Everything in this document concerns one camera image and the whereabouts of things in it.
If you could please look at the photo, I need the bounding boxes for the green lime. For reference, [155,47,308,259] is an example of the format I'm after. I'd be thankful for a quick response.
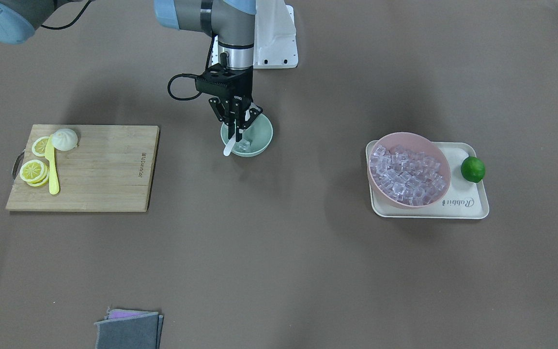
[460,156,486,184]

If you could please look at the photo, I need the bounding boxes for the black camera cable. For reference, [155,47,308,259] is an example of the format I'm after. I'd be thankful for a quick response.
[42,0,221,102]

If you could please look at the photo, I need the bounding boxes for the white steamed bun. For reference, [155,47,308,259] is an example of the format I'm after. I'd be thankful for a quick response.
[50,128,79,152]

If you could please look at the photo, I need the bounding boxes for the cream plastic tray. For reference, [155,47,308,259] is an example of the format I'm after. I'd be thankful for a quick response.
[369,142,490,220]

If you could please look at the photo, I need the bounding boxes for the mint green bowl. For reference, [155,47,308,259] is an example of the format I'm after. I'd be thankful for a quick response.
[231,113,273,158]

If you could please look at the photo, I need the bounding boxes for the grey folded cloth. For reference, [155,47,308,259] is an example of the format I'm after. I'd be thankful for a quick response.
[95,308,164,349]

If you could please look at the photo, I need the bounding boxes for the bamboo cutting board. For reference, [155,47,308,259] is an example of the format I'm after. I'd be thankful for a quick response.
[6,125,160,212]

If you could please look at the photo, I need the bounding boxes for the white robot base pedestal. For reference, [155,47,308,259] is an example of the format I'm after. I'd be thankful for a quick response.
[254,0,299,69]

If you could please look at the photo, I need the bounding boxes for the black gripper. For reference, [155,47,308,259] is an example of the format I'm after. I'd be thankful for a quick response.
[195,63,264,141]

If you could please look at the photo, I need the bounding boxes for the yellow plastic knife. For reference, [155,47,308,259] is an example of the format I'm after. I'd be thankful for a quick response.
[45,135,60,196]

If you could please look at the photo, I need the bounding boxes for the lemon slice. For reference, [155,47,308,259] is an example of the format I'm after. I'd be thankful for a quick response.
[31,136,50,157]
[18,159,49,187]

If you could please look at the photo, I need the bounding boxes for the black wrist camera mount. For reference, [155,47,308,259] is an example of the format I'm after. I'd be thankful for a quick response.
[194,63,240,98]

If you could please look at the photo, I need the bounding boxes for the pink bowl of ice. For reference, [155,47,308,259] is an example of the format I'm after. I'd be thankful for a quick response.
[366,132,451,209]

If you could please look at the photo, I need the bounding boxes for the clear ice cube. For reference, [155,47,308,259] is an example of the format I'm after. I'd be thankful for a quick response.
[235,139,251,153]

